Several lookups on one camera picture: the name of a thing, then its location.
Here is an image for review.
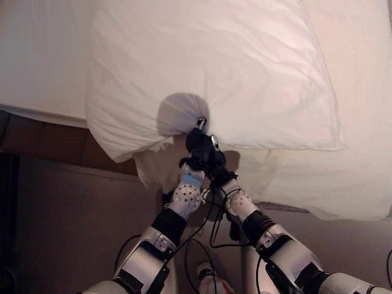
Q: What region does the brown wooden bed frame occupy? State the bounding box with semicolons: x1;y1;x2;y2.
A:
0;108;310;214

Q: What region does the white object with red mark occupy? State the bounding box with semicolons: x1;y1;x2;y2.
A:
195;262;233;294

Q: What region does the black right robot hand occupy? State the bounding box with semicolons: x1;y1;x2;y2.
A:
203;149;239;185

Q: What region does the white pillow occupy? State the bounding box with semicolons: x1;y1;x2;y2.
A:
85;0;349;163

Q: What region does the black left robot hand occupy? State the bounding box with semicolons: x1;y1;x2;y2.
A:
186;117;219;157

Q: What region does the dark bedside furniture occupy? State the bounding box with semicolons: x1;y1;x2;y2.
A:
0;151;20;294

